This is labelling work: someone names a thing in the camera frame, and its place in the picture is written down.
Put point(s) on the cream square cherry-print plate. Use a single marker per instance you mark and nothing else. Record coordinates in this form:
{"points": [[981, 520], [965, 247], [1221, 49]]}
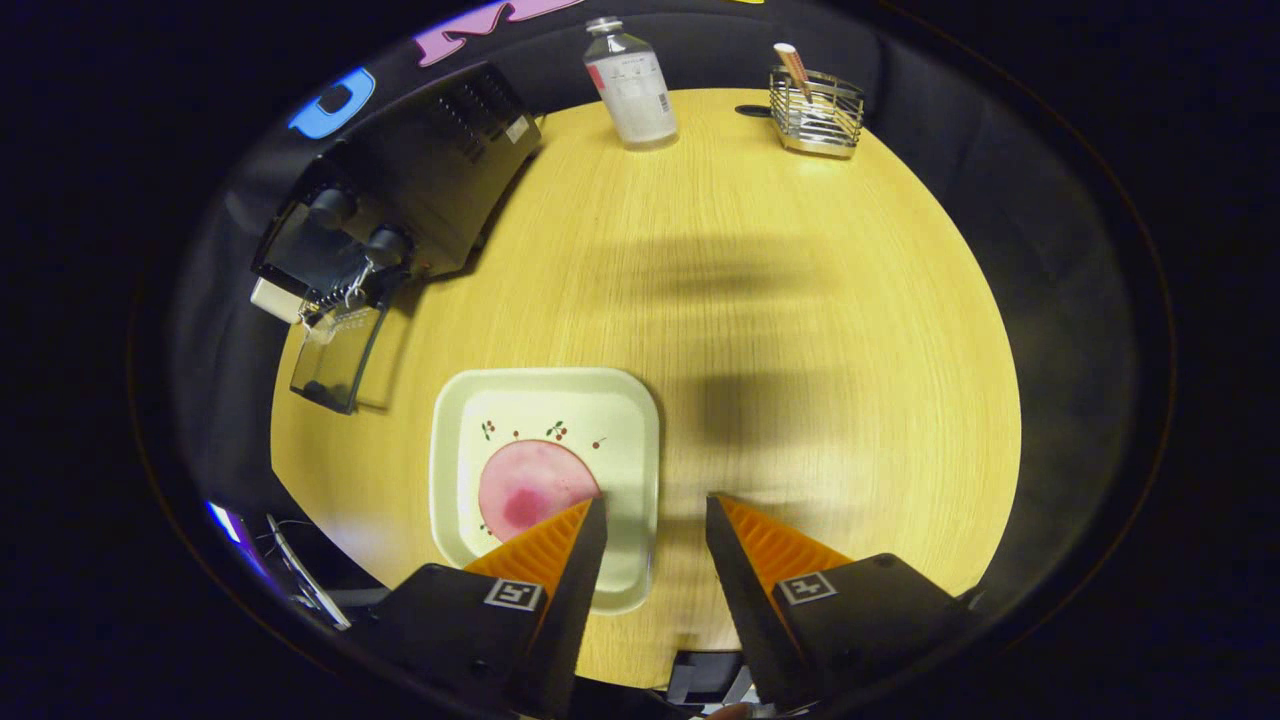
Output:
{"points": [[620, 420]]}

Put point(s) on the black toaster oven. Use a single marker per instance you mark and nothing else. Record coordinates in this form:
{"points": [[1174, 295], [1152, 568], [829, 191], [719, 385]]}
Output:
{"points": [[440, 170]]}

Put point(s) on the clear glass bottle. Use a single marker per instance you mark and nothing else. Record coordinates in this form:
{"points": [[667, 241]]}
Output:
{"points": [[635, 95]]}

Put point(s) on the round pink ham slice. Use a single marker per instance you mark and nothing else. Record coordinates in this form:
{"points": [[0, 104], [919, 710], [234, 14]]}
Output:
{"points": [[530, 485]]}

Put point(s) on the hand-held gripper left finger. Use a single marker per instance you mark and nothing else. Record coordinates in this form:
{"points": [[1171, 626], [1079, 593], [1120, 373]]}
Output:
{"points": [[570, 620]]}

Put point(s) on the white pop-up toaster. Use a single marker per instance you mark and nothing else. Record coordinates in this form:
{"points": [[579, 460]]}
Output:
{"points": [[272, 298]]}

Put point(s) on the small beige stick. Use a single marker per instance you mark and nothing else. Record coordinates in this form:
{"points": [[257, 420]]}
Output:
{"points": [[793, 65]]}

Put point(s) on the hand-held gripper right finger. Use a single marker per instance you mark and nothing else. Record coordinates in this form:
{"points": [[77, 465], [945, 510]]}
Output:
{"points": [[745, 600]]}

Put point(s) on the small black round disc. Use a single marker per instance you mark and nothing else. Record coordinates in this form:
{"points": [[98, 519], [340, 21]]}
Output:
{"points": [[752, 111]]}

